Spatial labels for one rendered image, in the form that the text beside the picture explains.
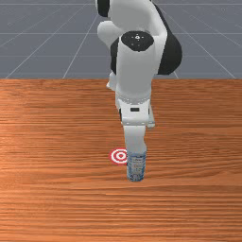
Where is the clear plastic bottle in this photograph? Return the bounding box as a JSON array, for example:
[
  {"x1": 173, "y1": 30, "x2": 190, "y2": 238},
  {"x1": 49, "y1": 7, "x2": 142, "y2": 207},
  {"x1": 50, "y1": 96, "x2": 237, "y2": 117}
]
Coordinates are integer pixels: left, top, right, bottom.
[{"x1": 126, "y1": 151, "x2": 147, "y2": 182}]

